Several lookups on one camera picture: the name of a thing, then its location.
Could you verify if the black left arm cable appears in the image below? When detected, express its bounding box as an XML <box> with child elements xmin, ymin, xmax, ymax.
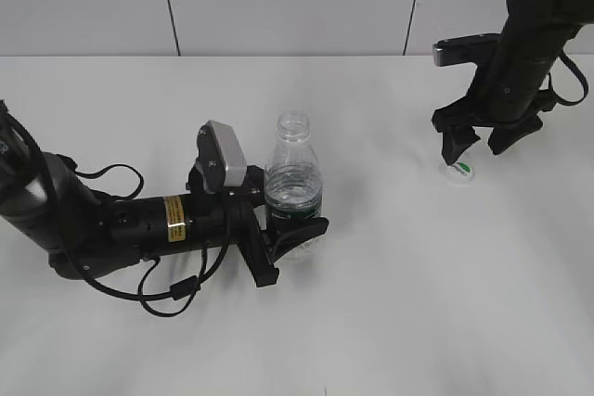
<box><xmin>55</xmin><ymin>163</ymin><xmax>233</xmax><ymax>318</ymax></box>

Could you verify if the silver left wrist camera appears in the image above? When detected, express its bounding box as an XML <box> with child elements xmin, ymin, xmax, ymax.
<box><xmin>195</xmin><ymin>120</ymin><xmax>247</xmax><ymax>194</ymax></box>

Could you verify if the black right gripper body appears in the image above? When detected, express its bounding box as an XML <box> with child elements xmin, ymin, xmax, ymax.
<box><xmin>432</xmin><ymin>61</ymin><xmax>555</xmax><ymax>134</ymax></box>

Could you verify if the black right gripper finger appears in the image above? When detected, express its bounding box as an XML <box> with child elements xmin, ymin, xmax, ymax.
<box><xmin>487</xmin><ymin>116</ymin><xmax>543</xmax><ymax>155</ymax></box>
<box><xmin>442</xmin><ymin>126</ymin><xmax>479</xmax><ymax>166</ymax></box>

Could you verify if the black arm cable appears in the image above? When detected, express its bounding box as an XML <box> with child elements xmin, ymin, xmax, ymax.
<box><xmin>537</xmin><ymin>47</ymin><xmax>589</xmax><ymax>108</ymax></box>
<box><xmin>55</xmin><ymin>163</ymin><xmax>233</xmax><ymax>318</ymax></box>

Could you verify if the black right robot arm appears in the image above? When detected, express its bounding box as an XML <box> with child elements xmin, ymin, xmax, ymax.
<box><xmin>432</xmin><ymin>0</ymin><xmax>593</xmax><ymax>166</ymax></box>

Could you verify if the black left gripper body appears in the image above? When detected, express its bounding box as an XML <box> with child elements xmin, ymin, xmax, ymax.
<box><xmin>185</xmin><ymin>168</ymin><xmax>279</xmax><ymax>287</ymax></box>

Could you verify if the white green bottle cap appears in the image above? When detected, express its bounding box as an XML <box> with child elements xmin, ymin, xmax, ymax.
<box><xmin>438</xmin><ymin>161</ymin><xmax>475</xmax><ymax>185</ymax></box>

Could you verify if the clear plastic water bottle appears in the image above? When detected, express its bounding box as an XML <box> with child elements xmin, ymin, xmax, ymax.
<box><xmin>265</xmin><ymin>110</ymin><xmax>323</xmax><ymax>235</ymax></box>

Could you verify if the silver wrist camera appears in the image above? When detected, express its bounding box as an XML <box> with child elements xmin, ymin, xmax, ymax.
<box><xmin>195</xmin><ymin>120</ymin><xmax>247</xmax><ymax>194</ymax></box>
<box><xmin>433</xmin><ymin>33</ymin><xmax>500</xmax><ymax>67</ymax></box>

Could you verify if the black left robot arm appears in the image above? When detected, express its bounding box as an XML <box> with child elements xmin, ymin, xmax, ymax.
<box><xmin>1</xmin><ymin>109</ymin><xmax>329</xmax><ymax>287</ymax></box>

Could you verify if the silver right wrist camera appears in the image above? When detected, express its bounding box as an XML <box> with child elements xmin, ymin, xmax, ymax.
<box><xmin>433</xmin><ymin>33</ymin><xmax>500</xmax><ymax>67</ymax></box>

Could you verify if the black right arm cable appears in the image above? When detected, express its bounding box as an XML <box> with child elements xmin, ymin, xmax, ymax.
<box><xmin>537</xmin><ymin>47</ymin><xmax>589</xmax><ymax>108</ymax></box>

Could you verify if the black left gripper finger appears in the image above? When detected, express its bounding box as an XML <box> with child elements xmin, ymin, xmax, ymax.
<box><xmin>246</xmin><ymin>165</ymin><xmax>265</xmax><ymax>208</ymax></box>
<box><xmin>265</xmin><ymin>217</ymin><xmax>329</xmax><ymax>263</ymax></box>

